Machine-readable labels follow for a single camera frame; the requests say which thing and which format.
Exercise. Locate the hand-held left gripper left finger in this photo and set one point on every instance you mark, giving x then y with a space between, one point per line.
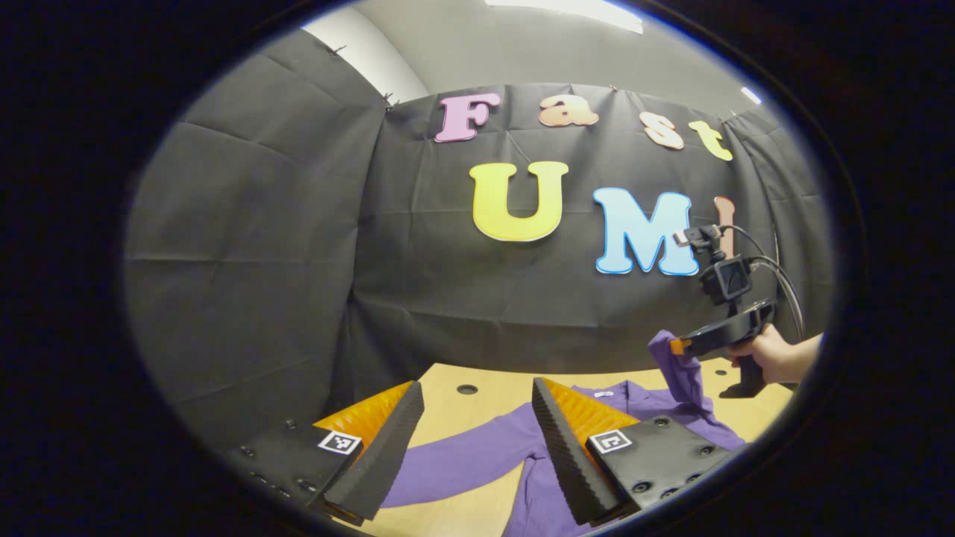
388 447

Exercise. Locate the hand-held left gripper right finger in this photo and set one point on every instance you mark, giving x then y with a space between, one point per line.
567 455

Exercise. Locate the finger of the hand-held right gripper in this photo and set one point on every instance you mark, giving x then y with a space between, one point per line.
680 346

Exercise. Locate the purple button shirt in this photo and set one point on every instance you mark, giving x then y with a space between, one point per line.
477 455

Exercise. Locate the small ceiling light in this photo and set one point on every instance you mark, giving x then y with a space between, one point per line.
751 95

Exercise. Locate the black backdrop cloth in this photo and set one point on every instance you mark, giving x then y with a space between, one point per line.
246 261

